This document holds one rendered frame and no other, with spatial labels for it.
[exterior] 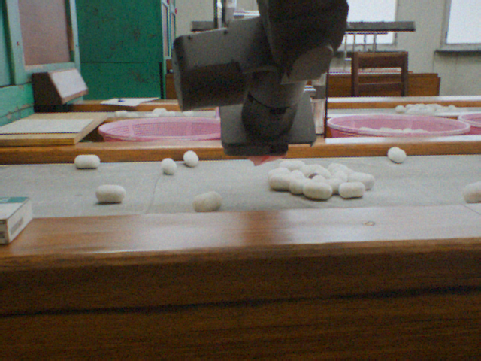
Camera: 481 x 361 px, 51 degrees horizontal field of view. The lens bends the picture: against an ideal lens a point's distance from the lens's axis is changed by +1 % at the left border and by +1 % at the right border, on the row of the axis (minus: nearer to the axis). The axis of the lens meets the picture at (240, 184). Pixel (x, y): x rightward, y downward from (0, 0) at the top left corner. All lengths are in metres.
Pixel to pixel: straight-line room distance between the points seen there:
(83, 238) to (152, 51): 2.93
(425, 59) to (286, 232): 5.78
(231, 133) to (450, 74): 5.80
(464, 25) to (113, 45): 4.15
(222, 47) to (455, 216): 0.25
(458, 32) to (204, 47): 5.89
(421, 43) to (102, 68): 3.85
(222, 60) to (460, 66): 5.93
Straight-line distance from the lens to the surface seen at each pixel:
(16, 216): 0.43
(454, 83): 6.30
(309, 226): 0.42
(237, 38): 0.44
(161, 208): 0.55
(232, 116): 0.54
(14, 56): 1.10
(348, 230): 0.41
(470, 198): 0.61
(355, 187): 0.59
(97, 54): 3.36
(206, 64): 0.42
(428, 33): 6.15
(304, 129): 0.54
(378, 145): 0.83
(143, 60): 3.31
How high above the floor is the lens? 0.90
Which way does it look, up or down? 15 degrees down
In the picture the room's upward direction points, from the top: straight up
